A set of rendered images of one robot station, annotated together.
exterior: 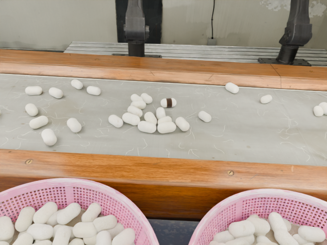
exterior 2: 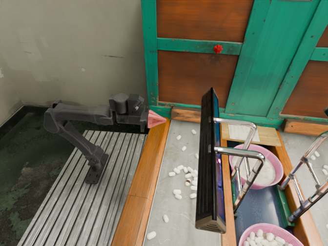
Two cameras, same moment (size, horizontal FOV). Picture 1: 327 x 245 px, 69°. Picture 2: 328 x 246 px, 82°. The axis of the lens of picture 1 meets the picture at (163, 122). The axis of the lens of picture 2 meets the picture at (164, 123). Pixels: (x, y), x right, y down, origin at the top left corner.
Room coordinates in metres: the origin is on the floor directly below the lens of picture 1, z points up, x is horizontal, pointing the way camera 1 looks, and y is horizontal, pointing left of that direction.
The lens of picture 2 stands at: (0.45, 0.08, 1.59)
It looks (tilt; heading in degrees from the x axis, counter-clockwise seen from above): 42 degrees down; 280
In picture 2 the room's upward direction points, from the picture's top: straight up
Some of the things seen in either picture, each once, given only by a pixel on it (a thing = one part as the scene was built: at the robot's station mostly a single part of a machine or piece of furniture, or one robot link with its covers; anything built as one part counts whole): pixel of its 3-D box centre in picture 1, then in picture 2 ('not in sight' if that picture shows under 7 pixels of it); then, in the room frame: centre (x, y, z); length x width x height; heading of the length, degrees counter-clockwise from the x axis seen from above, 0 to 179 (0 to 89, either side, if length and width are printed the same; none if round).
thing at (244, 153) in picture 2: not in sight; (223, 170); (0.28, -0.42, 0.90); 0.20 x 0.19 x 0.45; 90
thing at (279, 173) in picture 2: not in sight; (252, 167); (0.08, -0.60, 0.72); 0.27 x 0.27 x 0.10
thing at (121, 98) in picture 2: not in sight; (114, 108); (0.76, -0.50, 1.11); 0.12 x 0.09 x 0.12; 5
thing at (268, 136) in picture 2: not in sight; (249, 133); (0.08, -0.82, 0.77); 0.33 x 0.15 x 0.01; 0
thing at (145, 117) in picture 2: not in sight; (154, 121); (0.59, -0.49, 1.07); 0.09 x 0.07 x 0.07; 5
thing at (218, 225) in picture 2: not in sight; (211, 138); (0.36, -0.43, 1.08); 0.62 x 0.08 x 0.07; 90
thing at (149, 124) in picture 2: not in sight; (155, 117); (0.59, -0.52, 1.07); 0.09 x 0.07 x 0.07; 5
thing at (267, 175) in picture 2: not in sight; (252, 169); (0.08, -0.60, 0.71); 0.22 x 0.22 x 0.06
